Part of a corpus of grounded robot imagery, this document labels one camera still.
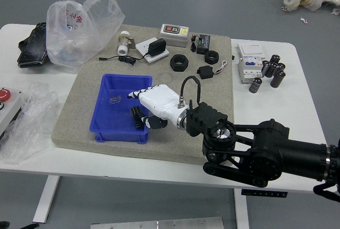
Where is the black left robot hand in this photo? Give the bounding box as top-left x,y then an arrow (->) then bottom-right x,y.
0,220 -> 39,229

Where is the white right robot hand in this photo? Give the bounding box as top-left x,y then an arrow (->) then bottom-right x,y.
126,83 -> 186,130

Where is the black gear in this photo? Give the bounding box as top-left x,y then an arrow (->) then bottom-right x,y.
130,106 -> 147,130

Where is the blue plastic box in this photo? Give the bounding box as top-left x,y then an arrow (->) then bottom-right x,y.
89,73 -> 154,144

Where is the big black nut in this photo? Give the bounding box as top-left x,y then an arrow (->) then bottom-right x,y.
169,54 -> 190,72

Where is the small black nut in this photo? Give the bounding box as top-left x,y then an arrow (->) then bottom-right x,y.
204,50 -> 220,64

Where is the grey box red stop button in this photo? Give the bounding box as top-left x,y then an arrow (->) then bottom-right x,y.
0,88 -> 23,137

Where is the white table leg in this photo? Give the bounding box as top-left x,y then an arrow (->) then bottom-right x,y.
233,188 -> 250,229
32,175 -> 61,224

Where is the grey-brown mat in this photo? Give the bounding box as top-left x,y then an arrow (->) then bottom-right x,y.
50,23 -> 236,168

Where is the black power adapter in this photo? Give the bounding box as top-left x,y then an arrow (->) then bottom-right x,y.
147,38 -> 167,56

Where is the brass valve white pipe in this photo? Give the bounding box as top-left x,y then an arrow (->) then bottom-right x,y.
117,30 -> 136,56

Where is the black module green connector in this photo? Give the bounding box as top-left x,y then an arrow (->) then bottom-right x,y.
190,34 -> 213,55

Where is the white circuit breaker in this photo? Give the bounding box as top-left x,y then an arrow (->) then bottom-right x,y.
236,43 -> 265,84

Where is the clear plastic wrap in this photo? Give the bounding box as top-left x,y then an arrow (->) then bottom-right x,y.
0,82 -> 60,165

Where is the translucent plastic bag red print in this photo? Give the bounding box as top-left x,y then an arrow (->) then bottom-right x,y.
46,0 -> 125,68

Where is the silver metal plate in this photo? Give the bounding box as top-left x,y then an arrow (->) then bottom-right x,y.
90,216 -> 224,229

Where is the black pouch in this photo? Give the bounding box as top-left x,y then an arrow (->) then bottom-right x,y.
16,22 -> 49,68

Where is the black table control panel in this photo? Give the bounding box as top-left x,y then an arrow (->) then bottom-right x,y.
241,190 -> 288,198

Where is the black adapter cable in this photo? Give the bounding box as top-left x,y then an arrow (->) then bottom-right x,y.
95,53 -> 149,67

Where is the black square module with wires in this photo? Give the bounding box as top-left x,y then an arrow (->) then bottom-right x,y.
197,61 -> 228,80

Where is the white wall switch plate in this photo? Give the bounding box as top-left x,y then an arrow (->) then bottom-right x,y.
135,37 -> 170,64

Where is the grey switch box yellow label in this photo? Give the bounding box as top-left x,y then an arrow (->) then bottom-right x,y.
159,23 -> 190,48

